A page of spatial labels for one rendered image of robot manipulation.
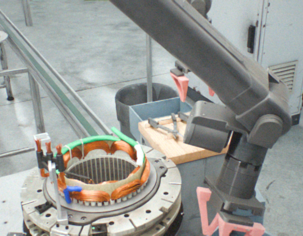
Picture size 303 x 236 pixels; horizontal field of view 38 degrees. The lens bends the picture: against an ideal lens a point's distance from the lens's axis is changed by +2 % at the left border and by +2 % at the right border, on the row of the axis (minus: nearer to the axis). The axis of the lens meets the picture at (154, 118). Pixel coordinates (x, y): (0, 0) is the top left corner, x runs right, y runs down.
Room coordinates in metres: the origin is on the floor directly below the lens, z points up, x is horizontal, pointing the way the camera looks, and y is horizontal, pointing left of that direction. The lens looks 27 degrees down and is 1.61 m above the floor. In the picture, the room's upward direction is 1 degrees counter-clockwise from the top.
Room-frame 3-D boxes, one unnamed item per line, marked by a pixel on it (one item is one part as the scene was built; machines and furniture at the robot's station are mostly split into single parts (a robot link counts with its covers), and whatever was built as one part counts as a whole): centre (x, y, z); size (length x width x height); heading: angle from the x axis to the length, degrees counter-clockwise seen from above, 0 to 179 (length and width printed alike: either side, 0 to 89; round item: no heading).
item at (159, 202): (0.74, 0.11, 1.09); 0.32 x 0.32 x 0.01
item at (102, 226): (0.60, 0.10, 1.09); 0.03 x 0.02 x 0.02; 98
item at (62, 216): (0.62, 0.16, 1.15); 0.03 x 0.02 x 0.12; 13
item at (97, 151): (0.81, 0.13, 1.12); 0.05 x 0.01 x 0.02; 111
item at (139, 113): (1.14, -0.02, 0.92); 0.17 x 0.11 x 0.28; 112
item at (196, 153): (0.99, -0.08, 1.05); 0.20 x 0.19 x 0.02; 22
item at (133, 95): (2.39, 0.04, 0.39); 0.39 x 0.39 x 0.35
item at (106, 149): (0.81, 0.13, 1.12); 0.06 x 0.02 x 0.04; 111
